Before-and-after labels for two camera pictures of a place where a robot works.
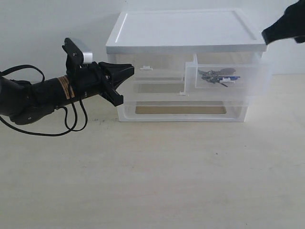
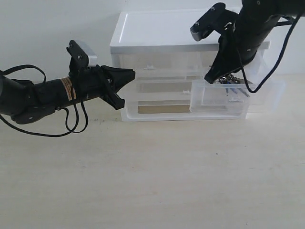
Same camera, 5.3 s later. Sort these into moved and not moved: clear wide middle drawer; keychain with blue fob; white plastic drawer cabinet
Moved: keychain with blue fob
Not moved: clear wide middle drawer; white plastic drawer cabinet
